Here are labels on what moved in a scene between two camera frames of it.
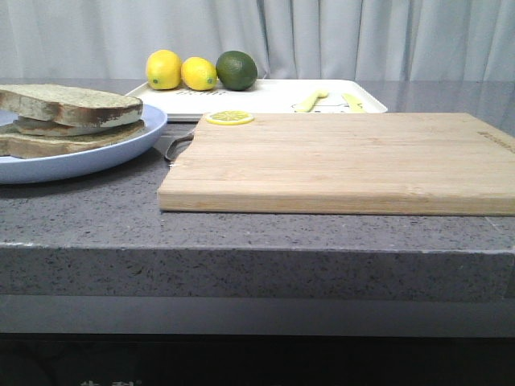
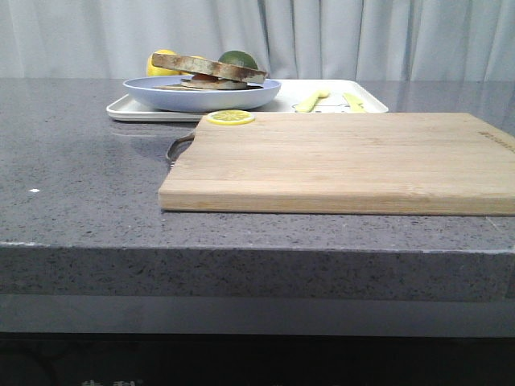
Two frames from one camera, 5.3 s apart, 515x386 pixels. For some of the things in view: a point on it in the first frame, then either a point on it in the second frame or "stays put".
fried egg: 38,127 to 212,82
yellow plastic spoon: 310,103 stays put
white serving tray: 269,96 stays put
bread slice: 18,145 to 207,88
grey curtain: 287,39 stays put
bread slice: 69,105 to 208,67
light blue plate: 18,170 to 144,90
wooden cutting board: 431,164 stays put
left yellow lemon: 163,70 stays put
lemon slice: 229,117 stays put
